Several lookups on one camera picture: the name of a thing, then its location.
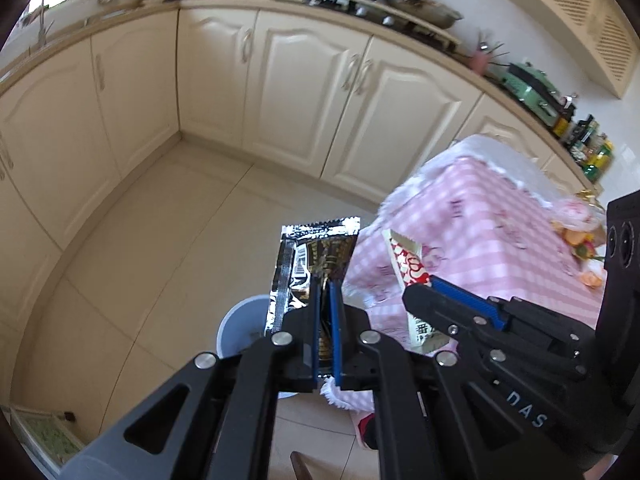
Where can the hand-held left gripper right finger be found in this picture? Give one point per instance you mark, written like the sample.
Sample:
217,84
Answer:
336,332

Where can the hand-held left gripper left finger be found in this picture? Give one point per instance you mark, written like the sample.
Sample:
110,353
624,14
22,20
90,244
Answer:
316,332

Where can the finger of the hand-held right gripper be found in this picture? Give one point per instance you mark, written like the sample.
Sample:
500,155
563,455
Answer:
435,310
465,300

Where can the red white snack packet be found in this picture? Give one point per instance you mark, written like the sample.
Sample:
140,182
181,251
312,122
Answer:
407,265

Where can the light blue plastic bin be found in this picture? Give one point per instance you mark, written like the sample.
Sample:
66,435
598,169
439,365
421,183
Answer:
240,325

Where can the black foil snack wrapper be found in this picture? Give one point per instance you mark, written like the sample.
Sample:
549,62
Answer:
320,250

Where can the pink checked tablecloth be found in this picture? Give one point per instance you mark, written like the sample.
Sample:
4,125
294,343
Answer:
475,220

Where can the brown wooden leg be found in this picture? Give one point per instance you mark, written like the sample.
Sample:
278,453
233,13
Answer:
300,467

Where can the green yellow oil bottle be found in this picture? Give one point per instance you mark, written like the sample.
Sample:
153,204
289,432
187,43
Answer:
600,162

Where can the dark glass sauce bottle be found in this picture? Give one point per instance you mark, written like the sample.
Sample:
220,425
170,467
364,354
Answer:
589,147
577,135

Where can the large soy sauce bottle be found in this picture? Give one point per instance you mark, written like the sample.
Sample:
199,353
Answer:
564,120

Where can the green electric cooker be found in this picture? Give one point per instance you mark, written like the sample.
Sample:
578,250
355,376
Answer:
530,90

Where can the pink utensil holder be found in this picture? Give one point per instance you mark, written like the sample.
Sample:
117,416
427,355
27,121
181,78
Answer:
481,60

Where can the black gas stove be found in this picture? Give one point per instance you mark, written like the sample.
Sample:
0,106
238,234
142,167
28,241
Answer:
360,10

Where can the cream lattice door cabinet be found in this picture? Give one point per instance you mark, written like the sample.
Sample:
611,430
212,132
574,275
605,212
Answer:
575,10

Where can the metal sink faucet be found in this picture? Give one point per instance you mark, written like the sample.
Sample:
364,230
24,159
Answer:
42,15

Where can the white frame patterned glass door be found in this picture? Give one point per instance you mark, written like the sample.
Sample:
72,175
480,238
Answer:
45,440

